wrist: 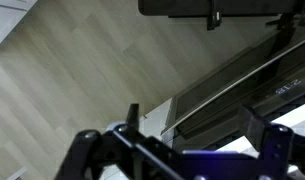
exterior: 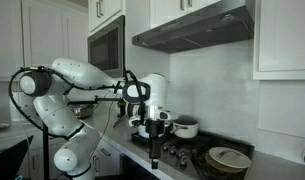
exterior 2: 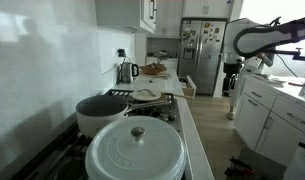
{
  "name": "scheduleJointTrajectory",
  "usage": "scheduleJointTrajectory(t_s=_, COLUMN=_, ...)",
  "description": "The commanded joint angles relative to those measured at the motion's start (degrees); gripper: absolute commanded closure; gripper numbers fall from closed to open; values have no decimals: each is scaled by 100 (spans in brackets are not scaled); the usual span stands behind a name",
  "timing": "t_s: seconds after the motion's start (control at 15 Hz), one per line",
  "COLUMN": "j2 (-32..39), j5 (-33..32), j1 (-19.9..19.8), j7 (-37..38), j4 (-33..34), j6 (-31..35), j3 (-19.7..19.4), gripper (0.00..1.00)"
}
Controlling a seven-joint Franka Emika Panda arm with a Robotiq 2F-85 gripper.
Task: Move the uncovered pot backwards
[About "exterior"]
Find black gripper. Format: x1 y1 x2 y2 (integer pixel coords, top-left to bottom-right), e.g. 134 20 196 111
145 118 167 169

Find white saucepan with steel handle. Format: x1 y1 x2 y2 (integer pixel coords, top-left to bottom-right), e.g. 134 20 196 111
170 114 200 139

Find white Dutch oven pot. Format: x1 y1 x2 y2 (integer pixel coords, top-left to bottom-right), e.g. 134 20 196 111
137 124 152 139

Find black gas cooktop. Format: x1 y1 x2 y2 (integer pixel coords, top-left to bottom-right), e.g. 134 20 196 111
130 129 256 180

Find white base cabinets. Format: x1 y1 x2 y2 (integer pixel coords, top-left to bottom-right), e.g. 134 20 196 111
26 134 126 180

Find black tripod stand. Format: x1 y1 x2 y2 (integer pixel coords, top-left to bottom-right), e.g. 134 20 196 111
41 121 51 180

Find steel built-in microwave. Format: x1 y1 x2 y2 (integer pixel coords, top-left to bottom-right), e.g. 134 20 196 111
87 14 126 79

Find steel range hood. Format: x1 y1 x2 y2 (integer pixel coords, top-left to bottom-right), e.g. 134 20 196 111
131 0 256 54

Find white cylindrical appliance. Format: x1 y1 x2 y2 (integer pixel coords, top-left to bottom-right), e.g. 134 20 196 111
10 91 36 123

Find black laptop screen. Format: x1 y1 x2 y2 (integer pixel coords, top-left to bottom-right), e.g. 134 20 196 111
0 134 35 180

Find grey plate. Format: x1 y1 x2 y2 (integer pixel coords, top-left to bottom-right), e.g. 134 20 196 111
0 122 11 132

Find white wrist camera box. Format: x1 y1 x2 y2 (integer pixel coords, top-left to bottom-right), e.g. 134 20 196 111
158 110 179 122

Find brown pan with wooden handle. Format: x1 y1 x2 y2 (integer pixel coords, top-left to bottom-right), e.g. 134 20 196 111
204 152 250 175

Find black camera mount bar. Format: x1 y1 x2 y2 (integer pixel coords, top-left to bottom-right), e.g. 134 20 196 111
67 94 125 105

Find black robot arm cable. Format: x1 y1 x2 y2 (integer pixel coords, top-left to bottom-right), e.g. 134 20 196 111
8 65 149 141

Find white upper wall cabinet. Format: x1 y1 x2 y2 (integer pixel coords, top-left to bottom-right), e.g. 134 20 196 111
252 0 305 81
87 0 126 34
0 0 90 81
150 0 223 28

